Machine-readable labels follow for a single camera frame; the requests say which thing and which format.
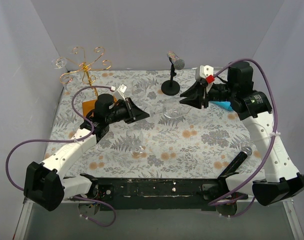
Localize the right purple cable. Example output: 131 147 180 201
208 58 279 218

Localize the floral tablecloth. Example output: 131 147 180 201
39 69 262 180

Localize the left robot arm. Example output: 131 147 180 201
23 93 150 211

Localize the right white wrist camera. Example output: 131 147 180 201
195 65 215 87

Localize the gold wire wine glass rack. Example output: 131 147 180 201
67 46 112 86

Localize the glitter microphone on stand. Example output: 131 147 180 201
167 51 185 70

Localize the blue cylinder toy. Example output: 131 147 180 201
211 101 233 112

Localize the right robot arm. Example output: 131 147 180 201
180 58 304 206

